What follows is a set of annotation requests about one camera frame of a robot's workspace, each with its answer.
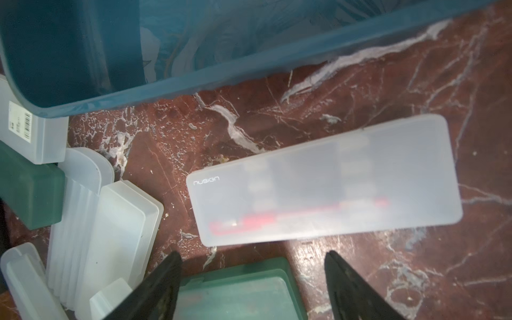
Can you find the clear case stack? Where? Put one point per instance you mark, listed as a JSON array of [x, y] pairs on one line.
[[122, 238], [86, 172]]

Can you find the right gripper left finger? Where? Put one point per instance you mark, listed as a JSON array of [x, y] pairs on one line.
[[156, 297]]

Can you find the clear case with red pen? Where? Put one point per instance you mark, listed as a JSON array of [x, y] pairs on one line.
[[394, 175]]

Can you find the green pencil case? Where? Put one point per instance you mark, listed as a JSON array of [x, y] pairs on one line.
[[263, 290], [34, 193]]

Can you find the clear case middle stack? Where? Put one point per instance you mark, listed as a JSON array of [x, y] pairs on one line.
[[86, 172]]

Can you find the clear case lower stack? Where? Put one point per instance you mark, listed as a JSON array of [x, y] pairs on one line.
[[122, 238]]

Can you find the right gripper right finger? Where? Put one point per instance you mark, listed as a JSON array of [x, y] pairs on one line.
[[351, 297]]

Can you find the clear rectangular case front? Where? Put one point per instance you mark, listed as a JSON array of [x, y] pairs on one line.
[[24, 274]]

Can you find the teal plastic tray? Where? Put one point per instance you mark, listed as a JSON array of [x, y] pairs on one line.
[[65, 58]]

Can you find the clear case with barcode label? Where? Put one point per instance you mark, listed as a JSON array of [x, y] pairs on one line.
[[38, 139]]

